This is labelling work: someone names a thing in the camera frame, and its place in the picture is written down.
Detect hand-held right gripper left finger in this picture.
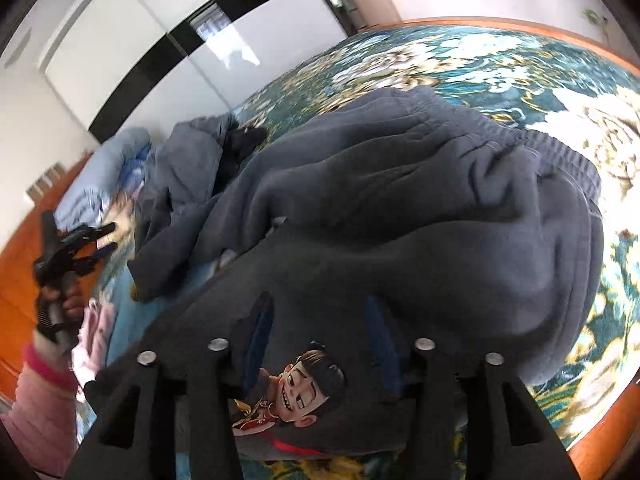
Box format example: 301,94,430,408
65,292,276,480

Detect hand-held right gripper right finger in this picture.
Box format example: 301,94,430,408
364,296,583,480

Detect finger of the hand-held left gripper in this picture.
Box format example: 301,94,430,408
61,223,117,254
64,252,109,276

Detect dark grey sweatpants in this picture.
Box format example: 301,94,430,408
82,85,606,461

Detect person's left forearm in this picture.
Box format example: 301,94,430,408
0,330,87,477

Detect person's left hand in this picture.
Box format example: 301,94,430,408
37,280,87,343

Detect wooden headboard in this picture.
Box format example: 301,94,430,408
0,152,101,401

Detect folded light blue quilt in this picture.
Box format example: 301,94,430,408
52,127,153,231

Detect pink garment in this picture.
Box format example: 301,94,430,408
70,297,118,387

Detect grey-blue garment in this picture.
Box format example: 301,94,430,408
127,112,281,303

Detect black cloth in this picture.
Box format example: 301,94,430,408
212,125,269,196

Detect white wardrobe with black stripe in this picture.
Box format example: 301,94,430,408
0,0,351,147

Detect floral teal bedspread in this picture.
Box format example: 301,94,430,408
95,22,640,480

